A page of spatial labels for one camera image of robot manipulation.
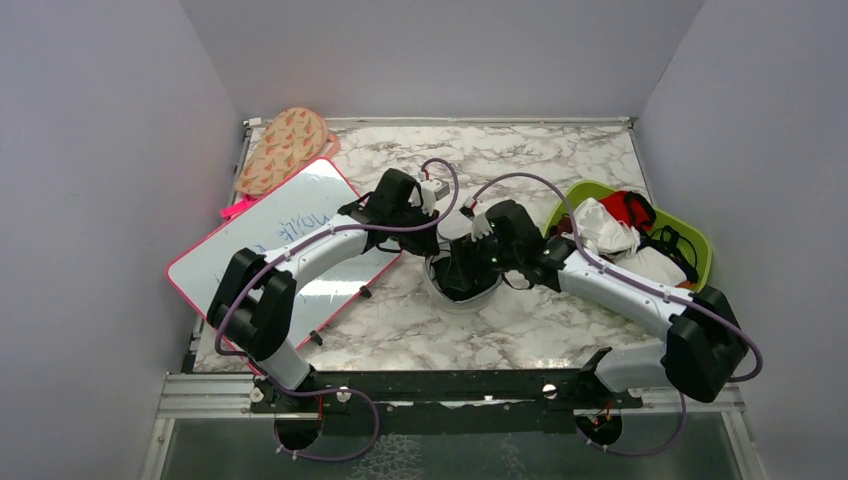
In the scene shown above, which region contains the white garment in basket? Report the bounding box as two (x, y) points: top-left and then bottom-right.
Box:
(574, 198), (688, 287)

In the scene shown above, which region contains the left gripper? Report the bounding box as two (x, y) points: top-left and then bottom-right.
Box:
(390, 202), (440, 256)

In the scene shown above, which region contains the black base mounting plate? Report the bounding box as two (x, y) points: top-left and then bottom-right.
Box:
(249, 349), (643, 436)

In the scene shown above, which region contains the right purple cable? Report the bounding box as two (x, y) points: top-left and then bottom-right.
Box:
(463, 172), (765, 458)

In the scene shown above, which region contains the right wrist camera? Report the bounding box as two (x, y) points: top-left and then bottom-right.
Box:
(460, 196), (493, 241)

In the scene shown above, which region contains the green plastic basket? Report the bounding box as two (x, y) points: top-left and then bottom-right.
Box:
(565, 180), (712, 292)

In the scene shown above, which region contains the black bra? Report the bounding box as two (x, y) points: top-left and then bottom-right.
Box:
(427, 255), (502, 302)

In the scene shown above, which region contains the red black garment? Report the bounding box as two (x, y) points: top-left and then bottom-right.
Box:
(599, 191), (657, 234)

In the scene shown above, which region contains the pink framed whiteboard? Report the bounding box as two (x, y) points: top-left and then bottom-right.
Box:
(166, 158), (398, 348)

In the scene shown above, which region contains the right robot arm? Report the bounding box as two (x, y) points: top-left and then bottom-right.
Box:
(437, 200), (750, 407)

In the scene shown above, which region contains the pink marker clip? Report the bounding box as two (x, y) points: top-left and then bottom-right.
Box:
(219, 200), (253, 221)

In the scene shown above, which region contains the white mesh laundry bag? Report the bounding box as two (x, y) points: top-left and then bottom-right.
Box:
(422, 212), (503, 314)

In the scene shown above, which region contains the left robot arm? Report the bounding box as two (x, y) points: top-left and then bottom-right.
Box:
(206, 168), (450, 411)

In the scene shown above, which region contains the tulip patterned oven mitt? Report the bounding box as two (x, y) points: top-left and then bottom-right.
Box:
(235, 107), (340, 198)

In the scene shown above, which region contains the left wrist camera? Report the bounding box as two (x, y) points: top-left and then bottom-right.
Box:
(417, 179), (450, 215)

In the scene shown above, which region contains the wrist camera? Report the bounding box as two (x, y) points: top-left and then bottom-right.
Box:
(417, 179), (450, 215)
(460, 196), (493, 241)

